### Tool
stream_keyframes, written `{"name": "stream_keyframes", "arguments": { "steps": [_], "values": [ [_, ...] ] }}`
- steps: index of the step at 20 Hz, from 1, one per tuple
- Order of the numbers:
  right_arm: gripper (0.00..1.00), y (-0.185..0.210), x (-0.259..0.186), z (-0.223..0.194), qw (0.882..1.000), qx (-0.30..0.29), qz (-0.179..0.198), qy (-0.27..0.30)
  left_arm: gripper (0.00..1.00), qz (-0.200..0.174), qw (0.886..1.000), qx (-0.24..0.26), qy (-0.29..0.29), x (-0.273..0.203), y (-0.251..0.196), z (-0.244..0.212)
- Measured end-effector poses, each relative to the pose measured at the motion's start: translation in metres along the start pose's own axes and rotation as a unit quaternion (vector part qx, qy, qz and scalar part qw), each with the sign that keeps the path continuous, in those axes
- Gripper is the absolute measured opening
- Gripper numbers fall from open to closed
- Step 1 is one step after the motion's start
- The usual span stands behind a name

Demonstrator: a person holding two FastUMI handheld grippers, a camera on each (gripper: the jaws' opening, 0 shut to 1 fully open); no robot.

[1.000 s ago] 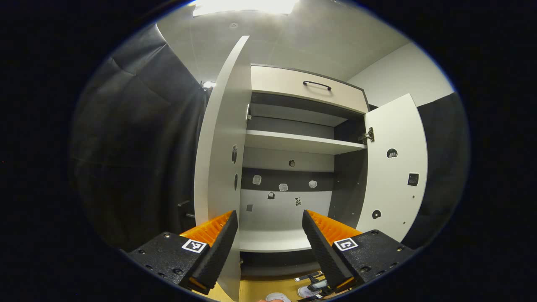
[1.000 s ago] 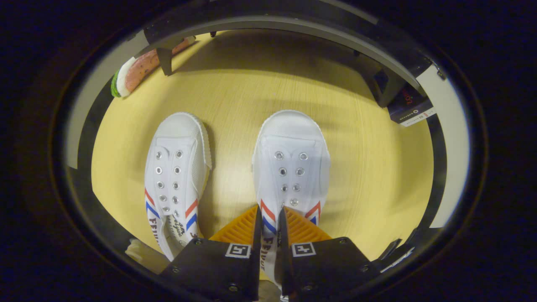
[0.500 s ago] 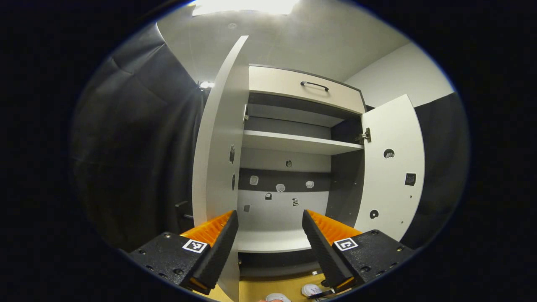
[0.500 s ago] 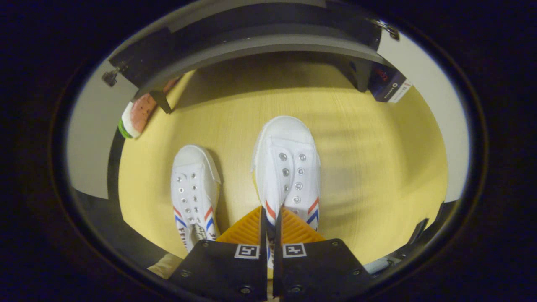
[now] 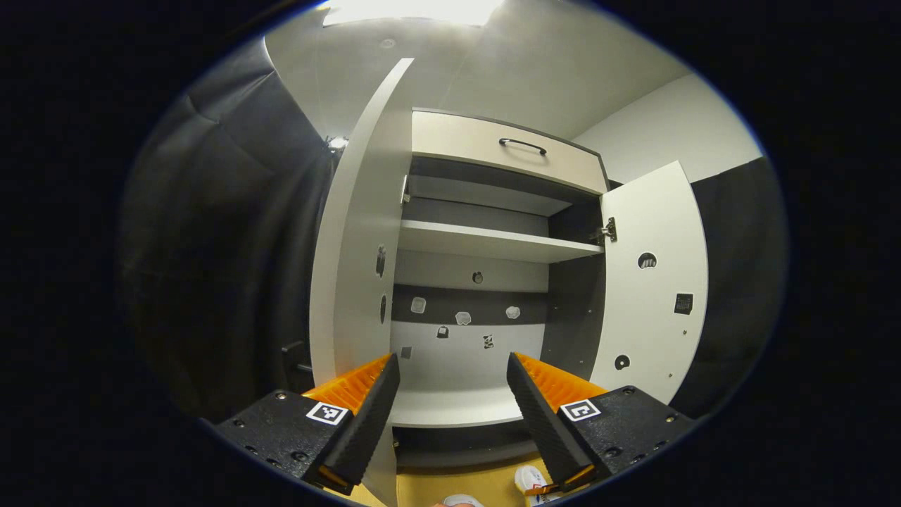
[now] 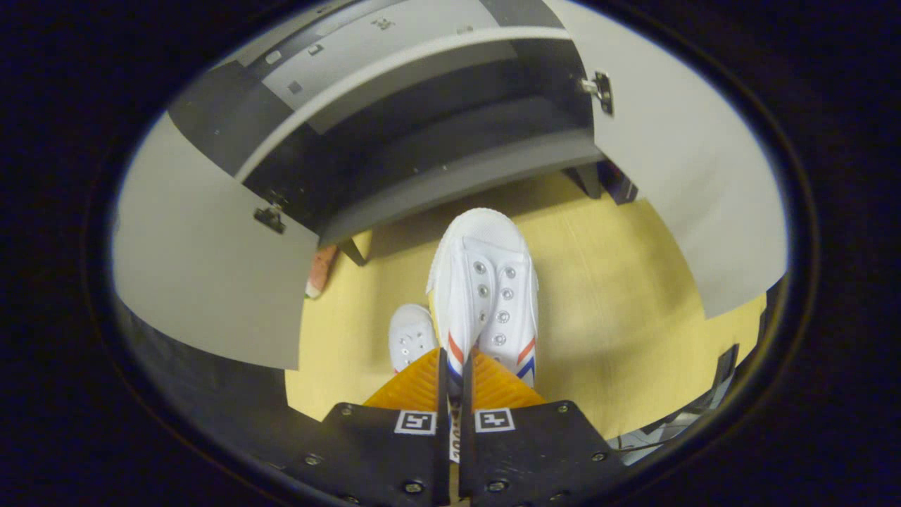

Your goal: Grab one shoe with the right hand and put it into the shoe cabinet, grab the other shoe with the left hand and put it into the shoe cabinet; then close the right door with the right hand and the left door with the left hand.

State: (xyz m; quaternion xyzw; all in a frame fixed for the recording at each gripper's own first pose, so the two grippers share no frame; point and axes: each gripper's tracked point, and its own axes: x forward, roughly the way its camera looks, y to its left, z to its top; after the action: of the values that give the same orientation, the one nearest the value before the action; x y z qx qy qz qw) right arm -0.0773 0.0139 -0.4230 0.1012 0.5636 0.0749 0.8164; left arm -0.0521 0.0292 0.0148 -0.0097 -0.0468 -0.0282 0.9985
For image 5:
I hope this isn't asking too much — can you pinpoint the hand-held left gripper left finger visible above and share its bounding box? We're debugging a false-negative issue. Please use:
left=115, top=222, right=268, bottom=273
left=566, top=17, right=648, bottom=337
left=215, top=352, right=402, bottom=496

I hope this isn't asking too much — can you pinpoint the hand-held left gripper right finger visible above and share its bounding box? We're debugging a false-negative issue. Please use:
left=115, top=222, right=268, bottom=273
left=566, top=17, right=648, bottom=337
left=505, top=351, right=698, bottom=494

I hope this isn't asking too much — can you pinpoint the white shoe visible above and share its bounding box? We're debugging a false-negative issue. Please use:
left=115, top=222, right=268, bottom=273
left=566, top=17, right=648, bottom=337
left=512, top=463, right=565, bottom=506

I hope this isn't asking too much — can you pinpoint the white shoe cabinet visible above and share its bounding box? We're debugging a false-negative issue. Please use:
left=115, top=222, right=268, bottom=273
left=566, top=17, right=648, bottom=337
left=391, top=107, right=613, bottom=469

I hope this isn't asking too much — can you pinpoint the white cabinet door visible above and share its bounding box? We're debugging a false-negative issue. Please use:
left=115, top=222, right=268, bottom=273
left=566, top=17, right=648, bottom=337
left=590, top=161, right=709, bottom=406
left=308, top=58, right=416, bottom=507

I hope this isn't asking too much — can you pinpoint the white cabinet shelf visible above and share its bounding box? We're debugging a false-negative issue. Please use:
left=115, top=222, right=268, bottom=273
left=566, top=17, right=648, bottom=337
left=398, top=220, right=606, bottom=265

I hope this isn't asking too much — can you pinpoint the white cabinet drawer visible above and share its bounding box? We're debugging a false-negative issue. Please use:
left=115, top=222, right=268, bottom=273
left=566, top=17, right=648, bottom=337
left=410, top=107, right=610, bottom=196

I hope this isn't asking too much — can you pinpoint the ceiling light panel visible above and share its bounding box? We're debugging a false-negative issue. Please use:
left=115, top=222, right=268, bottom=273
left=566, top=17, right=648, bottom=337
left=322, top=0, right=505, bottom=27

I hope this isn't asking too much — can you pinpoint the black door handle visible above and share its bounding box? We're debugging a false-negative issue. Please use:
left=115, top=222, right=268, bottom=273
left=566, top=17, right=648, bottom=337
left=280, top=341, right=314, bottom=395

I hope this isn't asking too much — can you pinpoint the black drawer handle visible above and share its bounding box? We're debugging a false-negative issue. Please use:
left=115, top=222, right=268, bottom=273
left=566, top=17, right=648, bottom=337
left=498, top=137, right=548, bottom=156

